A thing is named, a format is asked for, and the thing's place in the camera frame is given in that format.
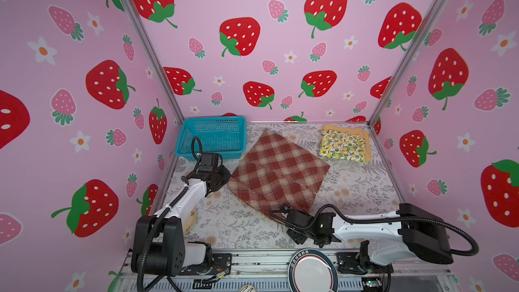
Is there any red plaid skirt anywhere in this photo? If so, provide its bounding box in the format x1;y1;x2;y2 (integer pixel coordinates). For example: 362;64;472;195
227;129;330;216

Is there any lemon print skirt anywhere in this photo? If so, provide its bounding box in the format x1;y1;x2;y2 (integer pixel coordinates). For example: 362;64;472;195
319;130;367;162

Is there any yellow skirt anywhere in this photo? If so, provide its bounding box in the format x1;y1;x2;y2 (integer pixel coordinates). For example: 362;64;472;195
321;125;372;163

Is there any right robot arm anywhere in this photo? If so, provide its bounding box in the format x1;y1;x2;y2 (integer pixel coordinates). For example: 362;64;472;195
268;204;454;269

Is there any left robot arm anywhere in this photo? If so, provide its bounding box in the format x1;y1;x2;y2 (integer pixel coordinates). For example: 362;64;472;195
131;153;231;277

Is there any teal plastic basket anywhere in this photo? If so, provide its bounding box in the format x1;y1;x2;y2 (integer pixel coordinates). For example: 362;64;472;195
174;116;247;162

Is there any white plate green rim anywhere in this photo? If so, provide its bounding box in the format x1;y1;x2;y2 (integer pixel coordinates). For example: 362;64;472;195
287;248;339;292

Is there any white chocolate drizzled donut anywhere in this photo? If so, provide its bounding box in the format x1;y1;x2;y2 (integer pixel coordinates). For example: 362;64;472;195
239;284;258;292

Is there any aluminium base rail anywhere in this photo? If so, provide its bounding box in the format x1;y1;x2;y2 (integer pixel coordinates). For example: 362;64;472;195
107;249;447;292

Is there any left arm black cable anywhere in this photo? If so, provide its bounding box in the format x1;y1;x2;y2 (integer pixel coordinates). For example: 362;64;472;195
136;136;224;292

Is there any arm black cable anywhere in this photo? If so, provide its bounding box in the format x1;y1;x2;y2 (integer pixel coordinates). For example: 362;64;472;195
267;203;480;292
136;136;224;292

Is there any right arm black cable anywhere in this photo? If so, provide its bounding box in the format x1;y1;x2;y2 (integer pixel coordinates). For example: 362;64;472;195
267;203;480;292

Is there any aluminium frame post left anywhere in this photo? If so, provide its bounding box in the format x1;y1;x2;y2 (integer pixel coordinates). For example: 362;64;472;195
120;0;185;122

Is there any aluminium frame post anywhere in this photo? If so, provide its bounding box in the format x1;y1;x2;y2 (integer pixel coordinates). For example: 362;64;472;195
120;0;185;122
367;0;449;130

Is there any aluminium frame post right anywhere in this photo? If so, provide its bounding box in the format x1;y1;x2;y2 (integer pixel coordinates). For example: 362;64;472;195
367;0;449;130

